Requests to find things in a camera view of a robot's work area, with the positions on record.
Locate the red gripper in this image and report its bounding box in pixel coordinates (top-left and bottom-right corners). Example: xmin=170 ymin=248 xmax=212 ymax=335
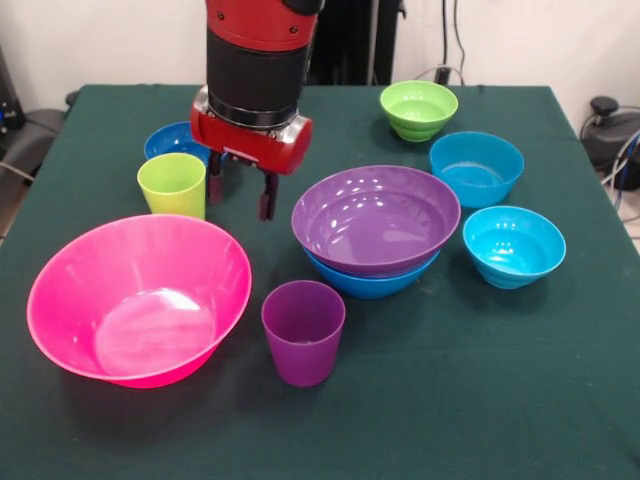
xmin=188 ymin=85 xmax=314 ymax=222

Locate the lime green cup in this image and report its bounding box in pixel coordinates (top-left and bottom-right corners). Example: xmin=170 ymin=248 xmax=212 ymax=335
xmin=136 ymin=152 xmax=208 ymax=221

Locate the large purple bowl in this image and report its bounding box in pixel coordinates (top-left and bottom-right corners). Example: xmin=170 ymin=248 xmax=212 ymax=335
xmin=291 ymin=164 xmax=462 ymax=279

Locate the cyan ribbed bowl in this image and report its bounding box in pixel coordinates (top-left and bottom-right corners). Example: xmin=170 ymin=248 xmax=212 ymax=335
xmin=461 ymin=205 xmax=568 ymax=290

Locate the dark blue ribbed bowl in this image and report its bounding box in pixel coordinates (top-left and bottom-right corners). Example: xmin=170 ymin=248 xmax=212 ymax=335
xmin=143 ymin=120 xmax=211 ymax=169

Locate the large pink bowl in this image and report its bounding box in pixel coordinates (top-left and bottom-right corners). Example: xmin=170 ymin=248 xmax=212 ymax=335
xmin=26 ymin=213 xmax=253 ymax=390

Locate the large blue bowl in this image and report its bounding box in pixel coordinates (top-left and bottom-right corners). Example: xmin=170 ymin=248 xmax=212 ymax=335
xmin=303 ymin=247 xmax=442 ymax=301

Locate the purple cup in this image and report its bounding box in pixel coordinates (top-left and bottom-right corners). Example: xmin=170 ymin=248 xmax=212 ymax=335
xmin=260 ymin=279 xmax=347 ymax=388

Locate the green ribbed bowl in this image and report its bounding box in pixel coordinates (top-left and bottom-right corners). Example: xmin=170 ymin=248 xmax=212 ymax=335
xmin=378 ymin=79 xmax=460 ymax=144

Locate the translucent blue straight-sided bowl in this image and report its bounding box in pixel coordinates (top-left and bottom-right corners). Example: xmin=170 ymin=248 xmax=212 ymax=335
xmin=428 ymin=130 xmax=526 ymax=209

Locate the black equipment box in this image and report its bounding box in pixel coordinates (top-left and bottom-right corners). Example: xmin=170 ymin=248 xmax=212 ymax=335
xmin=0 ymin=44 xmax=26 ymax=151

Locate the dark green tablecloth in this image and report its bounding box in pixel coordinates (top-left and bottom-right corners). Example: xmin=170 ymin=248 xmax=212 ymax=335
xmin=0 ymin=83 xmax=640 ymax=480

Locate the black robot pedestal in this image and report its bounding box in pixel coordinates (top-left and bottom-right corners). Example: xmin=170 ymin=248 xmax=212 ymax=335
xmin=307 ymin=0 xmax=407 ymax=87

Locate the black cable with plug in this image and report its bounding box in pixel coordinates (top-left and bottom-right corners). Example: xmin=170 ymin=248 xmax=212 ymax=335
xmin=433 ymin=0 xmax=467 ymax=86

